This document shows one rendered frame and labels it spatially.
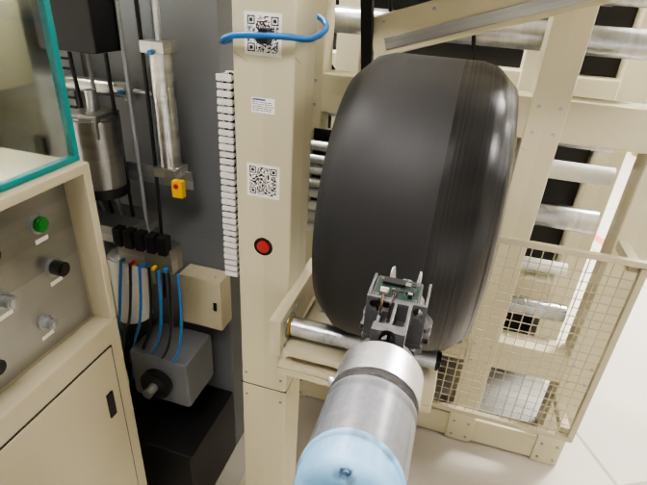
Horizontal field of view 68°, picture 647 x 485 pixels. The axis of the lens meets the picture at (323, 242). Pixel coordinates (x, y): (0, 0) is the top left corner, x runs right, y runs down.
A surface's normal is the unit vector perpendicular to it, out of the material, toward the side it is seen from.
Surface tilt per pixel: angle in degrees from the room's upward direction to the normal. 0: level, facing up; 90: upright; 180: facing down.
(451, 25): 90
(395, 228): 75
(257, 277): 90
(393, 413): 31
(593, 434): 0
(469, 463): 0
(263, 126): 90
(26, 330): 90
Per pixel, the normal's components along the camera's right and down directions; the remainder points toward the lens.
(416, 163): -0.20, -0.15
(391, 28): -0.29, 0.44
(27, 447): 0.96, 0.19
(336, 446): -0.27, -0.87
